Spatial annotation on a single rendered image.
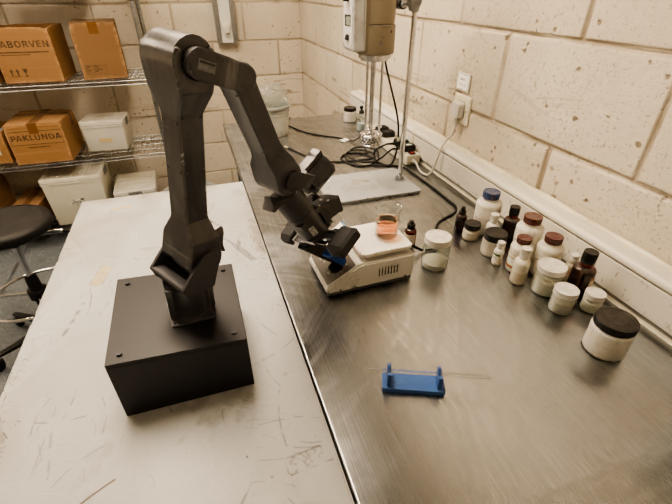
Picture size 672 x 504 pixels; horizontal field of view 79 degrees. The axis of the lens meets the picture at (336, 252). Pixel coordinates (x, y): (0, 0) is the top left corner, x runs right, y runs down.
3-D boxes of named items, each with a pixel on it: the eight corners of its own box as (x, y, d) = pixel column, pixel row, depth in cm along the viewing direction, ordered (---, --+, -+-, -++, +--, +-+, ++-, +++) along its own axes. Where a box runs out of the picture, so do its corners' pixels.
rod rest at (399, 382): (381, 392, 65) (383, 377, 63) (381, 375, 68) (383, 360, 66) (445, 396, 65) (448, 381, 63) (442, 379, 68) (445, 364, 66)
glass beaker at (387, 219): (375, 244, 87) (377, 210, 82) (372, 231, 91) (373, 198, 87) (403, 243, 87) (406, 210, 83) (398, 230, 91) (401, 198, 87)
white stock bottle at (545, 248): (525, 265, 95) (537, 228, 89) (549, 266, 94) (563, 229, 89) (533, 280, 90) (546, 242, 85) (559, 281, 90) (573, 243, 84)
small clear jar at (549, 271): (564, 293, 86) (574, 268, 82) (545, 301, 84) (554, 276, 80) (542, 279, 90) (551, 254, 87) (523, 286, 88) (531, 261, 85)
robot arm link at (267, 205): (270, 205, 68) (303, 167, 71) (253, 201, 72) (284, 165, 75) (292, 232, 73) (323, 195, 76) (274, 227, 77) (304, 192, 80)
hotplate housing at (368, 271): (327, 299, 85) (326, 268, 80) (309, 265, 95) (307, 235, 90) (421, 277, 91) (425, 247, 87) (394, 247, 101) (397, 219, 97)
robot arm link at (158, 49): (172, 33, 42) (222, 35, 46) (133, 24, 45) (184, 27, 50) (191, 285, 58) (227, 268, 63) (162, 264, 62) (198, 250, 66)
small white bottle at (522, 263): (521, 287, 88) (532, 254, 83) (506, 281, 90) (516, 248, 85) (527, 280, 90) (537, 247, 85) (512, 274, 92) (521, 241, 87)
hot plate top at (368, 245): (361, 259, 83) (361, 255, 82) (340, 231, 92) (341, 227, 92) (413, 248, 86) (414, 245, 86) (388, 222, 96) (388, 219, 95)
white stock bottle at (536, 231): (519, 264, 95) (532, 224, 89) (503, 251, 100) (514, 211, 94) (541, 260, 97) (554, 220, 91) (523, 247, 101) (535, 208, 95)
